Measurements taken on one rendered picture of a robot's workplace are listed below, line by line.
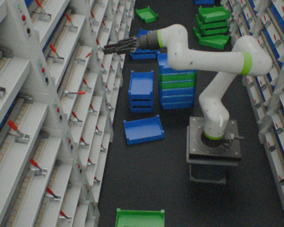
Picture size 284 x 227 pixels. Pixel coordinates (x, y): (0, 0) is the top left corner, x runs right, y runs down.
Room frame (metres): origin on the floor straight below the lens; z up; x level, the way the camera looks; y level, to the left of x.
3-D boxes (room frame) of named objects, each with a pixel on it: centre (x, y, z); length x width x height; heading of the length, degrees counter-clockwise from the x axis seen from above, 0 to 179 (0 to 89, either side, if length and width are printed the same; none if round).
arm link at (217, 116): (1.17, -0.44, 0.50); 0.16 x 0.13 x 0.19; 4
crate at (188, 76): (1.91, -0.32, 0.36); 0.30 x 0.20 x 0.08; 89
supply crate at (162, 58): (1.91, -0.32, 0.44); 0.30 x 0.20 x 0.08; 89
